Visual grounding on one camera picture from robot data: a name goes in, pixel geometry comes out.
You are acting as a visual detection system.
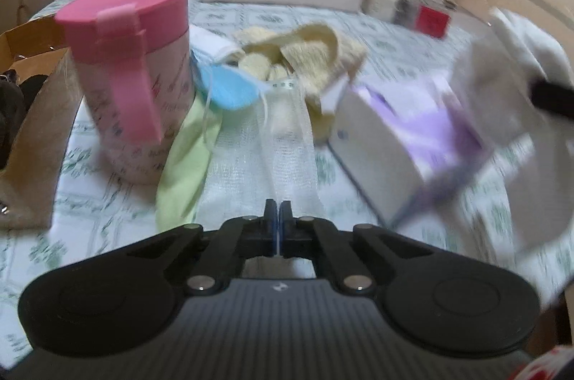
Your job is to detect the blue face mask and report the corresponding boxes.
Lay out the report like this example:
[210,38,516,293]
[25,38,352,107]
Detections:
[190,50,263,111]

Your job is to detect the purple tissue pack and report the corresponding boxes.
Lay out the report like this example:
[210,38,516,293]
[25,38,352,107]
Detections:
[329,71,489,228]

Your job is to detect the green floral tablecloth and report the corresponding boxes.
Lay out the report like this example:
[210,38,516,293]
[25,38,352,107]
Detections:
[1,0,573,368]

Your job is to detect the pink Hello Kitty cup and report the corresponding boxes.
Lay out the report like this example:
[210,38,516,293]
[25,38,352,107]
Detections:
[55,0,194,185]

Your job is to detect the open brown cardboard tray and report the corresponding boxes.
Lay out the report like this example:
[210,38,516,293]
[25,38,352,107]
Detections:
[1,16,83,229]

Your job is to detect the cream knitted socks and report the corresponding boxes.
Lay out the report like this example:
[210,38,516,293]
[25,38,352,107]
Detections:
[223,22,368,144]

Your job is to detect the light green cloth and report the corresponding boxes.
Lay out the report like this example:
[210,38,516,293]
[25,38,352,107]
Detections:
[156,95,222,232]

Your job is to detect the black sleep mask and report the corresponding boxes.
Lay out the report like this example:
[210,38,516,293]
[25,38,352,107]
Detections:
[0,69,48,168]

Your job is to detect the white gauze cloth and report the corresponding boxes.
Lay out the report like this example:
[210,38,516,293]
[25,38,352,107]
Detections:
[196,79,326,278]

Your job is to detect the stack of books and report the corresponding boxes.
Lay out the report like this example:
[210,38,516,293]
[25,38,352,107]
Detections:
[361,0,457,39]

